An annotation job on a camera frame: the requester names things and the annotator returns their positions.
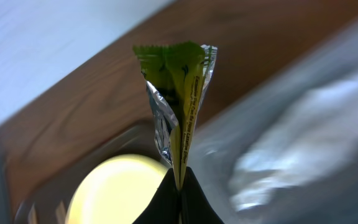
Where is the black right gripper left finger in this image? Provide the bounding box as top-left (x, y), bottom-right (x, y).
top-left (133, 168), bottom-right (179, 224)

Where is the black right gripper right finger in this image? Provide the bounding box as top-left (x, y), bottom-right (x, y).
top-left (180, 167), bottom-right (224, 224)

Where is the green snack wrapper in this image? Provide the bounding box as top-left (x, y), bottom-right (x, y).
top-left (133, 41), bottom-right (218, 189)

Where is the clear plastic waste bin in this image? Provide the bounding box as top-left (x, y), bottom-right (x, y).
top-left (188, 21), bottom-right (358, 223)

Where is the yellow round plate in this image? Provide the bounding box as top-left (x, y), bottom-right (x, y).
top-left (65, 154), bottom-right (168, 224)

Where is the dark brown serving tray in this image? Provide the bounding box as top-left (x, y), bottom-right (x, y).
top-left (14, 120), bottom-right (162, 224)

